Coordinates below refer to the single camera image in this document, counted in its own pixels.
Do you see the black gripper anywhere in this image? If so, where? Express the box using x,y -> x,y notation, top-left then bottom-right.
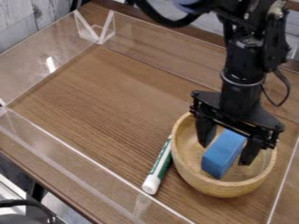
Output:
190,70 -> 286,165

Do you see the blue block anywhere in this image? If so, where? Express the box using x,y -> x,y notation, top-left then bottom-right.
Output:
201,129 -> 247,179

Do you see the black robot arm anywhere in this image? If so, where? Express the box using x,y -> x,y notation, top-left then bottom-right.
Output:
135,0 -> 290,165

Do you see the brown wooden bowl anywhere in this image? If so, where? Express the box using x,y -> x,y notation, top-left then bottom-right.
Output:
171,112 -> 277,198

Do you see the white green marker pen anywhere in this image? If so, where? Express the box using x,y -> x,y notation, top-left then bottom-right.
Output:
142,136 -> 173,195

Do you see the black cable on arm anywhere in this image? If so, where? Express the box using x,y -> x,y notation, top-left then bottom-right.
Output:
261,68 -> 293,108

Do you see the clear acrylic tray wall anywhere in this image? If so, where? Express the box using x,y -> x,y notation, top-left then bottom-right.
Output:
0,5 -> 299,224

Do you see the black cable lower left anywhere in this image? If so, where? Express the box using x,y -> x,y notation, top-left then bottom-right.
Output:
0,199 -> 58,224

